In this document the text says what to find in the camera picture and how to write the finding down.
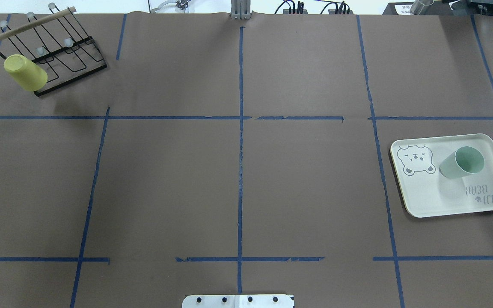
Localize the pale green plastic cup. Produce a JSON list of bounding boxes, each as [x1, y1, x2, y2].
[[440, 146, 485, 179]]

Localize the cream bear print tray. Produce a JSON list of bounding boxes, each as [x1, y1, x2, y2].
[[390, 134, 493, 218]]

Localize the metal cup on desk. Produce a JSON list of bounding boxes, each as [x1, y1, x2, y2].
[[410, 0, 434, 15]]

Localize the yellow plastic cup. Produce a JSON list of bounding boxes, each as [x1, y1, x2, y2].
[[4, 54, 48, 92]]

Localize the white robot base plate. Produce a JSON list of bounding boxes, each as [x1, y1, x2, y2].
[[182, 294, 295, 308]]

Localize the black wire cup rack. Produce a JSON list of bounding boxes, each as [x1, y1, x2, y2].
[[0, 3, 107, 96]]

